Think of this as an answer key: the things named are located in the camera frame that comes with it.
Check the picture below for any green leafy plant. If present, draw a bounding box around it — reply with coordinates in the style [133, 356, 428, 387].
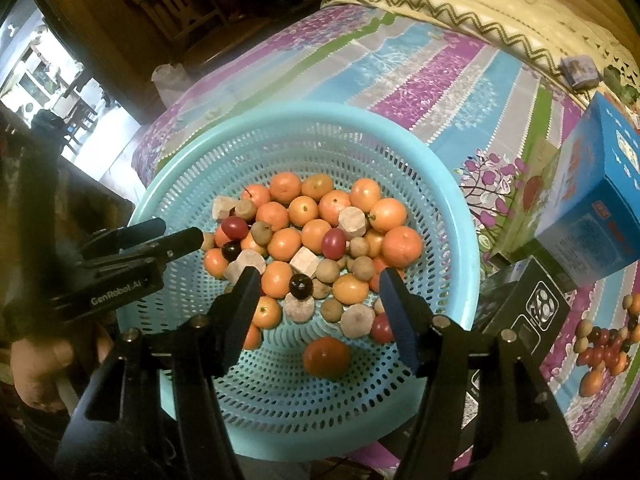
[602, 62, 640, 106]

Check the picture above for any person's left hand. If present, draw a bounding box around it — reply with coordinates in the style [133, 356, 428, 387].
[11, 324, 114, 409]

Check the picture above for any blue cardboard box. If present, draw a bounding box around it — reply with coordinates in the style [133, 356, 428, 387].
[534, 91, 640, 288]

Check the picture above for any clear plastic bag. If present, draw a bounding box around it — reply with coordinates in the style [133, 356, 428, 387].
[151, 62, 188, 111]

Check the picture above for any pile of beige root chunks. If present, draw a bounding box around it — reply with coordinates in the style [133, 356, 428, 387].
[212, 195, 376, 341]

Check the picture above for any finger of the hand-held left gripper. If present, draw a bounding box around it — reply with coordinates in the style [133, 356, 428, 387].
[100, 227, 204, 281]
[82, 217, 167, 261]

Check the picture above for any pile of oranges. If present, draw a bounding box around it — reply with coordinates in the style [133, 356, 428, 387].
[202, 171, 425, 352]

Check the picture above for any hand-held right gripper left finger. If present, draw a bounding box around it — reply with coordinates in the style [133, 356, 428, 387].
[52, 266, 262, 480]

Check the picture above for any light blue perforated plastic basket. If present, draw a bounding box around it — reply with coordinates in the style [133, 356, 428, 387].
[116, 101, 482, 445]

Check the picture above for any wooden chair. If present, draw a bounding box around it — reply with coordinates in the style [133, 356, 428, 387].
[120, 0, 226, 46]

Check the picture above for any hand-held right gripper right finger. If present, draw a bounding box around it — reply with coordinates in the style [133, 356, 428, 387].
[378, 267, 585, 480]

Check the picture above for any large orange-red tomato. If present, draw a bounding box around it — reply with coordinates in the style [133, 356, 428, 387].
[302, 337, 352, 380]

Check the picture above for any small printed box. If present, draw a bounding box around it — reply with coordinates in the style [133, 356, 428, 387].
[559, 55, 601, 92]

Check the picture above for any black printed box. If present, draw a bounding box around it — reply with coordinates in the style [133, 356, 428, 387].
[472, 256, 573, 341]

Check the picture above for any pile of brown longans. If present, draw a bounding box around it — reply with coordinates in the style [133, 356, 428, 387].
[200, 220, 376, 323]

